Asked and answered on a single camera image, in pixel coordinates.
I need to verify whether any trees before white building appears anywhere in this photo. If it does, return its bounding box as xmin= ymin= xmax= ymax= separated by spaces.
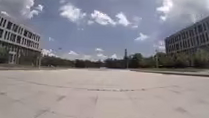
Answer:
xmin=0 ymin=44 xmax=11 ymax=65

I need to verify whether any white building with grid windows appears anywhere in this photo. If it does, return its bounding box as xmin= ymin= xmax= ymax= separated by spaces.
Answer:
xmin=0 ymin=12 xmax=44 ymax=67

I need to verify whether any pale pole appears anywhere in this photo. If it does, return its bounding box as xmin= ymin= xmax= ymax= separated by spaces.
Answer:
xmin=37 ymin=54 xmax=43 ymax=69

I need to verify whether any pale stone slab plaza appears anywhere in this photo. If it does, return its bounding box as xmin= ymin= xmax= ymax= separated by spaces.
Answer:
xmin=0 ymin=64 xmax=209 ymax=118

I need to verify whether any tall dark tower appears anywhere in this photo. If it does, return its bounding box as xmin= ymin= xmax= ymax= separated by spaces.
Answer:
xmin=123 ymin=48 xmax=129 ymax=61

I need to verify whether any grey building with window rows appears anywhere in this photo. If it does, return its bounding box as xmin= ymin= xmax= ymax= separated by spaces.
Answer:
xmin=164 ymin=9 xmax=209 ymax=57

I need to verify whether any row of trees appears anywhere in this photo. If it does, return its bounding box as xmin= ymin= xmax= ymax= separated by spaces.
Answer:
xmin=40 ymin=39 xmax=209 ymax=73

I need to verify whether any dark kerb strip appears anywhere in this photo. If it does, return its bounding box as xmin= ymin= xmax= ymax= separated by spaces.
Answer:
xmin=130 ymin=67 xmax=209 ymax=79

